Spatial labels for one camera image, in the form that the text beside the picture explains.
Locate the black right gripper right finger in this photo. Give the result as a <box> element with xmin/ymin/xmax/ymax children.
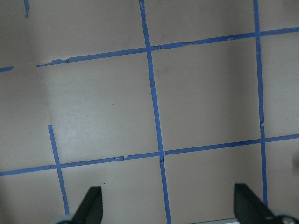
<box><xmin>234</xmin><ymin>183</ymin><xmax>274</xmax><ymax>224</ymax></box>

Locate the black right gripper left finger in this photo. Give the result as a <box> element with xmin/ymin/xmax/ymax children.
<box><xmin>71</xmin><ymin>186</ymin><xmax>103</xmax><ymax>224</ymax></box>

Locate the white plate at table edge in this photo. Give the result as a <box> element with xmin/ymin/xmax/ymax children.
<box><xmin>192</xmin><ymin>218</ymin><xmax>239</xmax><ymax>224</ymax></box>

